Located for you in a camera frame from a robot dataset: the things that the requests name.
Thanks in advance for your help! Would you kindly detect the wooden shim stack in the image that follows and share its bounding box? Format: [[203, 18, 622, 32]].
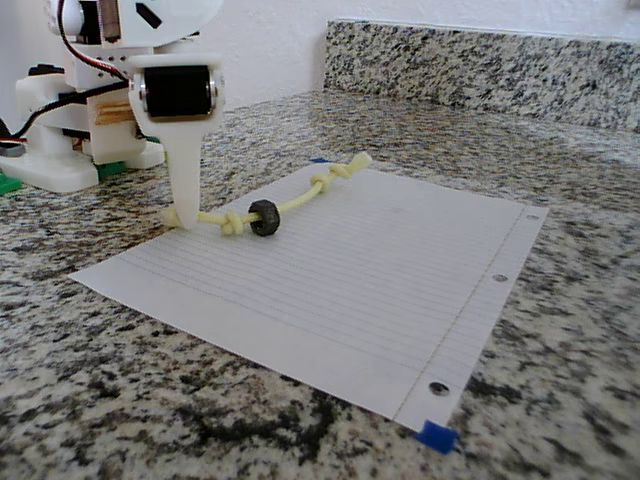
[[94, 102, 136, 126]]

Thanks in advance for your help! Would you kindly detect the granite backsplash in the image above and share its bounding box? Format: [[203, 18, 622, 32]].
[[323, 18, 640, 132]]

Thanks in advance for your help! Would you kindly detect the lined white paper sheet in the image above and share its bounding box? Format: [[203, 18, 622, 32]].
[[68, 163, 550, 432]]

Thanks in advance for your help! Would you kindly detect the black ring weight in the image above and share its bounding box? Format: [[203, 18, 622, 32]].
[[248, 198, 281, 237]]

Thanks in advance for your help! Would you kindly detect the knotted pale yellow rope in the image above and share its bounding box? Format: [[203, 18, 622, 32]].
[[162, 152, 372, 239]]

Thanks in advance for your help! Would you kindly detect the red black servo wire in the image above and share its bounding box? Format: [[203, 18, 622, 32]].
[[55, 0, 136, 86]]

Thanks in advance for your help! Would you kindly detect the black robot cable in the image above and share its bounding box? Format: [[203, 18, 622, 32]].
[[7, 79, 131, 139]]

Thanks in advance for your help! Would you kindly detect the green table clamp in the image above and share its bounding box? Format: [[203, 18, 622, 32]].
[[0, 172, 25, 197], [94, 159, 126, 182]]

